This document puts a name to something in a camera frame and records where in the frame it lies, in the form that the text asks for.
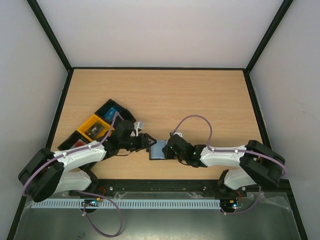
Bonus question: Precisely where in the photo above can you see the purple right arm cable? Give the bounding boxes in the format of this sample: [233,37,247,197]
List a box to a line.
[170,114,288,216]

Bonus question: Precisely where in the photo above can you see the black credit card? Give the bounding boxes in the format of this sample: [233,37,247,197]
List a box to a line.
[85,122,104,139]

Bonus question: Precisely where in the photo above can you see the black leather card holder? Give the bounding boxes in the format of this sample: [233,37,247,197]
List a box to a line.
[148,140,167,161]

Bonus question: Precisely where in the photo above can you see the black near sorting bin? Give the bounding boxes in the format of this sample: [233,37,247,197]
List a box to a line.
[57,131,96,172]

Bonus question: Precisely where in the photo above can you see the light blue slotted cable duct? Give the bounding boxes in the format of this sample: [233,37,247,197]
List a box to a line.
[31,198,221,210]

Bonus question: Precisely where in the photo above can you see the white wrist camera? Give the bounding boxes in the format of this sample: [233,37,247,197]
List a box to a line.
[172,132,183,138]
[134,121,144,137]

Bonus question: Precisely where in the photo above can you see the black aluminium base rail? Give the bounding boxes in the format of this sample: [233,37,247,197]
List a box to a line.
[85,179,259,199]

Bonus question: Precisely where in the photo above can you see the left controller circuit board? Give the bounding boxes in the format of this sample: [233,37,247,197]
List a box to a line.
[81,197,103,207]

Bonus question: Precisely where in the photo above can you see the blue credit card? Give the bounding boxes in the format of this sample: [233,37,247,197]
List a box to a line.
[103,107,118,122]

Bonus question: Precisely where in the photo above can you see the controller circuit board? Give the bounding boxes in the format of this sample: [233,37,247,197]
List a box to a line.
[220,199,244,209]
[81,197,103,207]

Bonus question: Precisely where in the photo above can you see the black cage frame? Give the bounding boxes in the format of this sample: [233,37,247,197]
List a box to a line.
[4,0,309,240]

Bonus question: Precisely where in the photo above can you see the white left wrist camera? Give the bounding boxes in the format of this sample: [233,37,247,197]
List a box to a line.
[134,121,144,137]

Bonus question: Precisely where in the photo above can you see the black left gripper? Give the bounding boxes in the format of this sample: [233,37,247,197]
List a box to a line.
[119,133,157,152]

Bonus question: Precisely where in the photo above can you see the black sorting bin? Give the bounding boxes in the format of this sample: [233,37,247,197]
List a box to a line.
[57,131,96,172]
[95,99,136,128]

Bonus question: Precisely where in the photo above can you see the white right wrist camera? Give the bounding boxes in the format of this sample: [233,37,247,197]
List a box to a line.
[172,132,183,138]

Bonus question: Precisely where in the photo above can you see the right controller circuit board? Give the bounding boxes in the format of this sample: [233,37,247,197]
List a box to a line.
[220,199,244,209]

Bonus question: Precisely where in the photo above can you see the yellow middle sorting bin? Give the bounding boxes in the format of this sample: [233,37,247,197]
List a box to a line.
[77,114,111,142]

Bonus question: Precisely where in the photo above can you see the red credit card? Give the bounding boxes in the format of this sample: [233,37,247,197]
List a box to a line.
[74,141,86,148]

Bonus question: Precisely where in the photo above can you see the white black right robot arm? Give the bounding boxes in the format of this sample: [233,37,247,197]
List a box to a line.
[162,134,287,196]

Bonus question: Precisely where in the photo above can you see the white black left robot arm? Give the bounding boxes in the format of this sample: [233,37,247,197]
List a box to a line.
[18,120,157,202]

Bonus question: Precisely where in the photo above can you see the black far sorting bin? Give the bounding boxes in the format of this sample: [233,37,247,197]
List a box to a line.
[95,99,136,128]

